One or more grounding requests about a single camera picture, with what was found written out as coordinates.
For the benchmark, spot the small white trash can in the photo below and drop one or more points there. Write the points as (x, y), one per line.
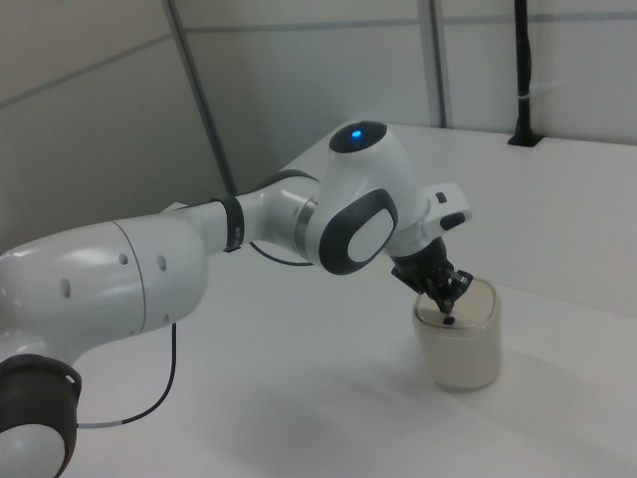
(463, 358)

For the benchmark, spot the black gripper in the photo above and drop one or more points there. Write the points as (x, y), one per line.
(420, 266)

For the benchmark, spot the grey partition post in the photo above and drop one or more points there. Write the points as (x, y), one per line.
(440, 60)
(199, 84)

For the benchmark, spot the beige trash can lid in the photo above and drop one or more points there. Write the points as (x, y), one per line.
(475, 309)

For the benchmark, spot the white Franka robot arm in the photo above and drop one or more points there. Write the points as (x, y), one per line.
(149, 269)

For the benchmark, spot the black pole with base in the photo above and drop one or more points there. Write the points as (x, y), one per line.
(523, 74)

